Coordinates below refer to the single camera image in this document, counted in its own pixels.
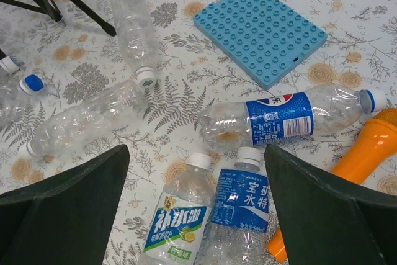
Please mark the clear bottle green logo cap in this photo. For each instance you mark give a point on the clear bottle green logo cap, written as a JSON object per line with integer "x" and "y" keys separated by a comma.
{"x": 136, "y": 39}

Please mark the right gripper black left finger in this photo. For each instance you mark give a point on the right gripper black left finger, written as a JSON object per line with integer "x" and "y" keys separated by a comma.
{"x": 66, "y": 218}

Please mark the blue studded building plate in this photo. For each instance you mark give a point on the blue studded building plate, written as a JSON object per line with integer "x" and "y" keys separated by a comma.
{"x": 265, "y": 38}

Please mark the blue label pepsi bottle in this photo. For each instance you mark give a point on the blue label pepsi bottle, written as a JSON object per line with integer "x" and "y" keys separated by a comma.
{"x": 320, "y": 110}

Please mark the clear bottle pocari cap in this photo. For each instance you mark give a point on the clear bottle pocari cap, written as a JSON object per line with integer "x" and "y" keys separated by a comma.
{"x": 119, "y": 105}

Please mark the blue label water bottle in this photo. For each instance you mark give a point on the blue label water bottle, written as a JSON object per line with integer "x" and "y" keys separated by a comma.
{"x": 240, "y": 215}

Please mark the green label drink bottle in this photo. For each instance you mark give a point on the green label drink bottle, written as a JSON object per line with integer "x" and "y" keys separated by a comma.
{"x": 179, "y": 228}

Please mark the small black cap bottle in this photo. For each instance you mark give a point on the small black cap bottle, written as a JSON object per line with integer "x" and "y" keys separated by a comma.
{"x": 8, "y": 64}

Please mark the clear bottle blue cap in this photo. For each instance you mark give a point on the clear bottle blue cap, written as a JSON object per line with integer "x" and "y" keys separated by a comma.
{"x": 15, "y": 96}

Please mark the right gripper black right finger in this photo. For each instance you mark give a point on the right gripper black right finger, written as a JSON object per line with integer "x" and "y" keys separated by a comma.
{"x": 325, "y": 219}

